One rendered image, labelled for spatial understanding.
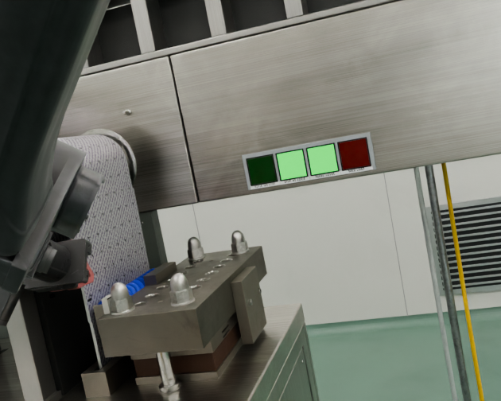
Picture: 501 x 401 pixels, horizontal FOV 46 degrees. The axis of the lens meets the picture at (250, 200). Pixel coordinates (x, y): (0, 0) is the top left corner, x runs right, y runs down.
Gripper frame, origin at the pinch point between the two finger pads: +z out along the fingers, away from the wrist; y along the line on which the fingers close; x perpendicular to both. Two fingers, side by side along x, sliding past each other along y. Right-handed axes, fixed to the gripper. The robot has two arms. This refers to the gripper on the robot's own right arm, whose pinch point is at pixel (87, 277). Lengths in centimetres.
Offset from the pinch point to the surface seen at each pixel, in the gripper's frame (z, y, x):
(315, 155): 20.0, 34.7, 24.2
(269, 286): 267, -43, 59
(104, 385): 3.9, 1.6, -16.4
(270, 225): 250, -35, 92
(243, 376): 7.8, 23.1, -16.2
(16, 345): -2.5, -10.4, -10.2
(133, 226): 13.9, 0.4, 12.9
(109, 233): 5.3, 0.3, 8.9
